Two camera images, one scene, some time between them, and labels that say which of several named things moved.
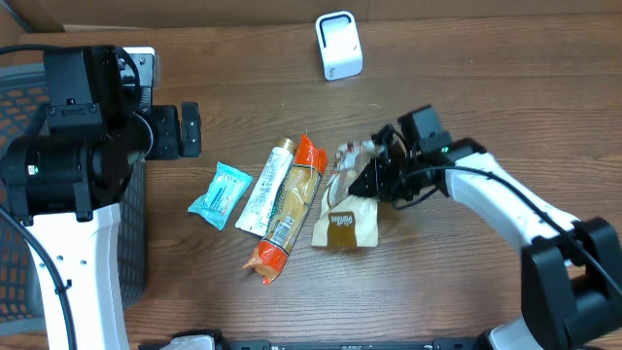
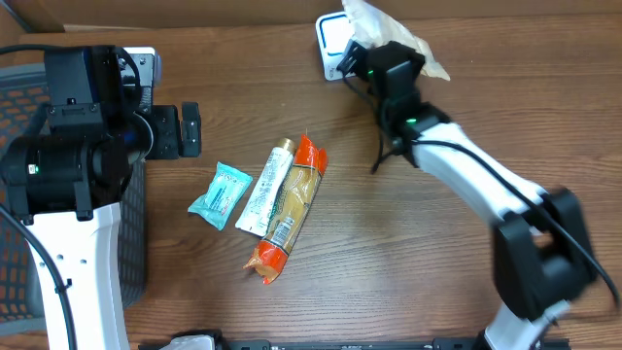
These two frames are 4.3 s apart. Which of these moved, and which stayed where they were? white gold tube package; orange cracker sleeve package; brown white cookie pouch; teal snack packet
Moved: brown white cookie pouch
Stayed: white gold tube package; teal snack packet; orange cracker sleeve package
